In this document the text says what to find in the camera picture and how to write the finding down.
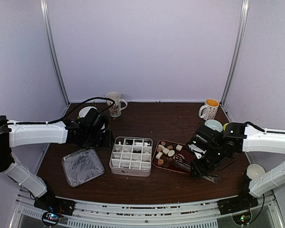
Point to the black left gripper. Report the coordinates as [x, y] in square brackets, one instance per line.
[108, 141]

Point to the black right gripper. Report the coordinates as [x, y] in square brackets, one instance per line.
[199, 170]

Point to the metal serving tongs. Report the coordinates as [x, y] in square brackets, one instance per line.
[179, 162]

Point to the bunny print tin lid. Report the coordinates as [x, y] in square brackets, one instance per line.
[82, 166]

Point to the red chocolate tray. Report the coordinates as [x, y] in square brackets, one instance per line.
[172, 156]

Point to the white divided tin box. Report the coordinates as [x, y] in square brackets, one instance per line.
[131, 156]

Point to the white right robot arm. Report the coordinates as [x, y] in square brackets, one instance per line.
[265, 145]

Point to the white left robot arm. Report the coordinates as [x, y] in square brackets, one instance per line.
[15, 135]

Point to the white bowl green rim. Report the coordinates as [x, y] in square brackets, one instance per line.
[83, 112]

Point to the beige floral mug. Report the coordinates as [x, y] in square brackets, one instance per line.
[115, 103]

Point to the light blue bowl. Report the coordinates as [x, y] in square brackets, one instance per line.
[213, 124]

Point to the dark bowl white inside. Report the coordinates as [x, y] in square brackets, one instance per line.
[253, 171]

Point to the white mug yellow inside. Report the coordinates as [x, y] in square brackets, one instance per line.
[209, 109]

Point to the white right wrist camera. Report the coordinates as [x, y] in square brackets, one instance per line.
[193, 149]

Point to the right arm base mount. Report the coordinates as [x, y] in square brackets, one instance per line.
[238, 208]

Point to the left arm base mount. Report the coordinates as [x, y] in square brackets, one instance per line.
[55, 214]

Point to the metal front rail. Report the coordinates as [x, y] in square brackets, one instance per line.
[201, 214]

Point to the left aluminium frame post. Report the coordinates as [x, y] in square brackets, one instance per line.
[52, 49]

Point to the aluminium frame post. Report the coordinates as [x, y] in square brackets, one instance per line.
[52, 49]
[235, 57]

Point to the right aluminium frame post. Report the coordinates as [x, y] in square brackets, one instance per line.
[235, 57]

